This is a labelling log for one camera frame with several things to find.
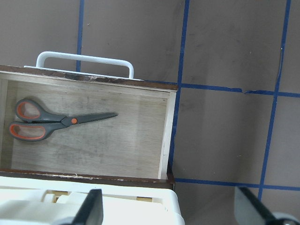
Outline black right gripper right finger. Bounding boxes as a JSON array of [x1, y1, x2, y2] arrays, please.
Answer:
[[234, 187, 300, 225]]

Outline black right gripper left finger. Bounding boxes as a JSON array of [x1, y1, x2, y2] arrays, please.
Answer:
[[53, 189, 103, 225]]

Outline brown wooden drawer cabinet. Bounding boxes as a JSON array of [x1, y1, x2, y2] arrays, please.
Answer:
[[0, 65, 178, 189]]

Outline orange grey handled scissors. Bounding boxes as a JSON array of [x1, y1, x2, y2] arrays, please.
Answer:
[[8, 99, 118, 142]]

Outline white drawer handle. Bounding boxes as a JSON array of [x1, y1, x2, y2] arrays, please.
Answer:
[[21, 51, 145, 82]]

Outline white foam tray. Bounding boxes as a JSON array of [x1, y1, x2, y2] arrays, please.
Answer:
[[0, 176, 185, 225]]

